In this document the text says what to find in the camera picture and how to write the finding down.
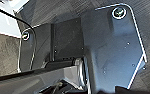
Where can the round base cap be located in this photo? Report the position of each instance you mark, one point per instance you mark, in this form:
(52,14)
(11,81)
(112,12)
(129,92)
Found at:
(119,12)
(26,35)

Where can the thick grey robot limb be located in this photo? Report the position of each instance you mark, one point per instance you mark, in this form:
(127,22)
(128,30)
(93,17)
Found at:
(24,81)

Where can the small white box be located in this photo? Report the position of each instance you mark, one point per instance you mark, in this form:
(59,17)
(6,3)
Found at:
(2,23)

